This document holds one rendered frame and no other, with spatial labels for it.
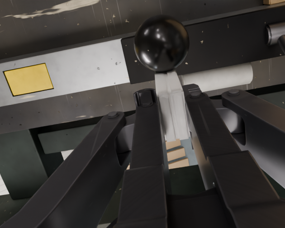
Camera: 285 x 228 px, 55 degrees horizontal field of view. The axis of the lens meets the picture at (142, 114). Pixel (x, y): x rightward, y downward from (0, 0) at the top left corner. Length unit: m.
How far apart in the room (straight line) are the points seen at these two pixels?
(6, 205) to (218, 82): 0.40
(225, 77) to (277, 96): 0.14
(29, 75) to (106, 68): 0.09
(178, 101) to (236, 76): 0.19
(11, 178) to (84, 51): 0.29
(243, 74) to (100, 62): 0.16
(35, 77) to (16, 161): 0.20
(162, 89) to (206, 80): 0.18
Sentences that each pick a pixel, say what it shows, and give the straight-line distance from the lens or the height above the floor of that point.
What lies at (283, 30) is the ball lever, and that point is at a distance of 0.31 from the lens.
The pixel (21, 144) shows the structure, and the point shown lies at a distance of 0.48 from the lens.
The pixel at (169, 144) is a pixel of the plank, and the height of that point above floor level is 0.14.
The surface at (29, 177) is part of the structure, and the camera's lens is 0.51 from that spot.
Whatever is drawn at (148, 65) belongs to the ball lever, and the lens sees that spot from 0.19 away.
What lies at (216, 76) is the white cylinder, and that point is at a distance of 0.33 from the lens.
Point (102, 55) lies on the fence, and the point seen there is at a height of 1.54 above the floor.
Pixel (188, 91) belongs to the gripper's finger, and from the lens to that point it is 0.17.
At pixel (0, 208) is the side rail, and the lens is 0.55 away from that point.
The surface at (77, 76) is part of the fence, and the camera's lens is 0.32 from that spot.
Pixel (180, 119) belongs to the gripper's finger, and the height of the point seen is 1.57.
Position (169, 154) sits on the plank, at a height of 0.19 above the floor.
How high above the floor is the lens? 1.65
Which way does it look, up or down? 24 degrees down
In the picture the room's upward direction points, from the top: 113 degrees counter-clockwise
